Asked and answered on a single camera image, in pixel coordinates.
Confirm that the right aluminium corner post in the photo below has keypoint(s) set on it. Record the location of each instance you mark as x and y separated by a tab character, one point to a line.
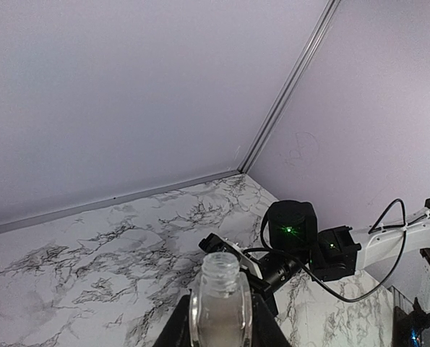
282	100

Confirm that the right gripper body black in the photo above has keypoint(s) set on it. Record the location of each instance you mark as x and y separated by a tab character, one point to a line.
264	289

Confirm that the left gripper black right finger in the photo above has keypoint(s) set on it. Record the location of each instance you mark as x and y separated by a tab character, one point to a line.
266	331

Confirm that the clear nail polish bottle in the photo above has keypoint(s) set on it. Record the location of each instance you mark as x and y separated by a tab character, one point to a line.
220	308

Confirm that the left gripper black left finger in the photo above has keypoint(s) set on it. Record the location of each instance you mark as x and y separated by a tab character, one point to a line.
176	331

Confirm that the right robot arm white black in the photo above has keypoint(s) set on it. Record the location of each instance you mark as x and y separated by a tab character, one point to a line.
289	236

